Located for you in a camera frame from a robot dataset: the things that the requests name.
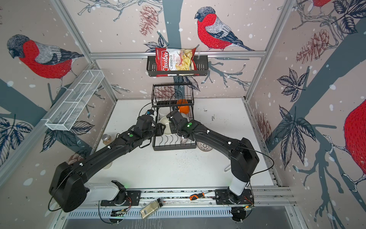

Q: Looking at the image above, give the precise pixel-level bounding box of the orange glass bowl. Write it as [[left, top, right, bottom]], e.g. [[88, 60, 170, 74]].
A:
[[177, 99, 190, 115]]

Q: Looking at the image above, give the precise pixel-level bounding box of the white wire wall shelf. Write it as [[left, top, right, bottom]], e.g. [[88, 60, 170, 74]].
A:
[[45, 70, 104, 131]]

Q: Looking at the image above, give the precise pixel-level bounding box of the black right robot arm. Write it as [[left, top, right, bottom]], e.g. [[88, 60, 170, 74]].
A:
[[167, 110, 260, 196]]

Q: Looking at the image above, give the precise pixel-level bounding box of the black wall basket shelf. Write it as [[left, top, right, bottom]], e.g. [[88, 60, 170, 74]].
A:
[[146, 56, 208, 77]]

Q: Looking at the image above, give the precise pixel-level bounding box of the white bowl with brown pattern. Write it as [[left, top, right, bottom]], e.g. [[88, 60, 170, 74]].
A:
[[197, 142, 213, 152]]

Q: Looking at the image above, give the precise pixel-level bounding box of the red cassava chips bag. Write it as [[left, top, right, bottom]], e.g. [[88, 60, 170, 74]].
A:
[[155, 48, 197, 72]]

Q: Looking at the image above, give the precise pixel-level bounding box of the small jar with brown contents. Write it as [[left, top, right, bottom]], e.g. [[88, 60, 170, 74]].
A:
[[102, 134, 113, 146]]

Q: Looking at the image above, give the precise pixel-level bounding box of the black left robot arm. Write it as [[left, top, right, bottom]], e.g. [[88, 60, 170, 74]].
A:
[[49, 114, 166, 212]]

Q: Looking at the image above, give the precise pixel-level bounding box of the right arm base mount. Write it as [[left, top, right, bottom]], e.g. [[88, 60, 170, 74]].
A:
[[213, 189, 254, 222]]

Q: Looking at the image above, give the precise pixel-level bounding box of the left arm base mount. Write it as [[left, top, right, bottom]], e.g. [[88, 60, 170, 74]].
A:
[[100, 180, 142, 207]]

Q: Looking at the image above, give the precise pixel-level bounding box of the black wire dish rack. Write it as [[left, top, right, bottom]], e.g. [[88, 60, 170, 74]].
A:
[[151, 83, 196, 151]]

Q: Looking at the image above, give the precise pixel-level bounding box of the beige electronic box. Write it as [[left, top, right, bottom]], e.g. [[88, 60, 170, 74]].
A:
[[140, 198, 163, 219]]

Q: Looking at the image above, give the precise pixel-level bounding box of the orange handled screwdriver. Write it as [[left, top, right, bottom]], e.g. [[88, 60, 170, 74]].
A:
[[189, 192, 205, 201]]

